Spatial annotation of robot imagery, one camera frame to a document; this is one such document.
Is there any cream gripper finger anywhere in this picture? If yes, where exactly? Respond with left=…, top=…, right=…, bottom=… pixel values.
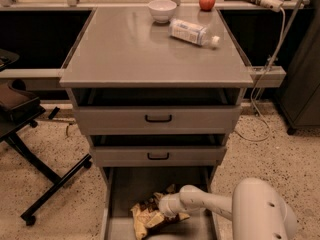
left=144, top=211, right=165, bottom=228

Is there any grey drawer cabinet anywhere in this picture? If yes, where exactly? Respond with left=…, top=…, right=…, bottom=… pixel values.
left=59, top=5, right=255, bottom=240

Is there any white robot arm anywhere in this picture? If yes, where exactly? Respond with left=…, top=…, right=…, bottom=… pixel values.
left=139, top=178, right=297, bottom=240

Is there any grey top drawer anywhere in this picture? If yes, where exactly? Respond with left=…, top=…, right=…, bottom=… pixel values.
left=74, top=106, right=241, bottom=135

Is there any red apple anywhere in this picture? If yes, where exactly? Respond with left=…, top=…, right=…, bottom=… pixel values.
left=199, top=0, right=216, bottom=11

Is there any white ceramic bowl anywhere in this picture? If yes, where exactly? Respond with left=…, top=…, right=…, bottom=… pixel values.
left=148, top=0, right=177, bottom=23

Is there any grey drawer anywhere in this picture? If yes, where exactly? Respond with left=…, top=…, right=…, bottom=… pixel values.
left=90, top=146, right=226, bottom=167
left=74, top=106, right=241, bottom=135
left=100, top=167, right=220, bottom=240

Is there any clear plastic water bottle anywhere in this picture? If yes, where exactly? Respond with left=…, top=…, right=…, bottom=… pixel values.
left=168, top=18, right=220, bottom=49

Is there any dark cabinet at right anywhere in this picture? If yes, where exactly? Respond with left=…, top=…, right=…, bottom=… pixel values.
left=276, top=0, right=320, bottom=135

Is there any brown sea salt chip bag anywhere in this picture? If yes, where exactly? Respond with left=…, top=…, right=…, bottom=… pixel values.
left=131, top=184, right=190, bottom=240

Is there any grey bottom drawer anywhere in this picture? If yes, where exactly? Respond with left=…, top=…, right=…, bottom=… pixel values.
left=100, top=167, right=220, bottom=240

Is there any white power cable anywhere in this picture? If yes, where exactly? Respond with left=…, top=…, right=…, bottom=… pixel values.
left=233, top=6, right=288, bottom=143

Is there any grey middle drawer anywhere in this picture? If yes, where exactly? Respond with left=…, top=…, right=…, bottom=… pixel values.
left=90, top=146, right=226, bottom=167

